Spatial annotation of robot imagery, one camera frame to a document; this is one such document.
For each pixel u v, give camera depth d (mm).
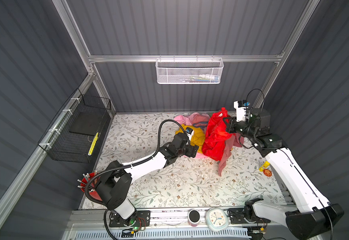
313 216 365
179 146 647
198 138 998
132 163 501
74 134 725
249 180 866
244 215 728
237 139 634
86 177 722
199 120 996
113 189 441
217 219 708
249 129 578
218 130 724
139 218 723
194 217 694
